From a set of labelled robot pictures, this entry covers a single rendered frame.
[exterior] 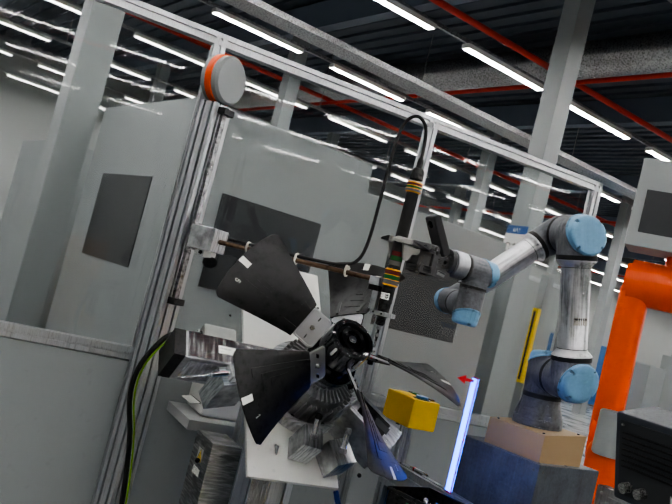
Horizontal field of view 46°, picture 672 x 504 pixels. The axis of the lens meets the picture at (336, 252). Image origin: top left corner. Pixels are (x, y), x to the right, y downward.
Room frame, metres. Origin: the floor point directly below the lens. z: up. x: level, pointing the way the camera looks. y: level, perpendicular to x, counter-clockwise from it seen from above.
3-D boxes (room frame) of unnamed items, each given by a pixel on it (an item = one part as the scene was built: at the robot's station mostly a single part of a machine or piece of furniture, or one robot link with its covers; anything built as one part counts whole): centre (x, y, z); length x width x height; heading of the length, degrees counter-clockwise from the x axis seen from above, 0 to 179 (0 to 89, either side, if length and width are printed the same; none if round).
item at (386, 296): (2.10, -0.16, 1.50); 0.04 x 0.04 x 0.46
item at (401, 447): (2.53, -0.35, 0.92); 0.03 x 0.03 x 0.12; 26
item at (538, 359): (2.44, -0.72, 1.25); 0.13 x 0.12 x 0.14; 15
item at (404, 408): (2.53, -0.35, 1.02); 0.16 x 0.10 x 0.11; 26
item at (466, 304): (2.24, -0.39, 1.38); 0.11 x 0.08 x 0.11; 15
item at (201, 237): (2.40, 0.39, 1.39); 0.10 x 0.07 x 0.08; 61
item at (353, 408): (2.15, -0.19, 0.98); 0.20 x 0.16 x 0.20; 26
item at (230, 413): (2.54, 0.27, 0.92); 0.17 x 0.16 x 0.11; 26
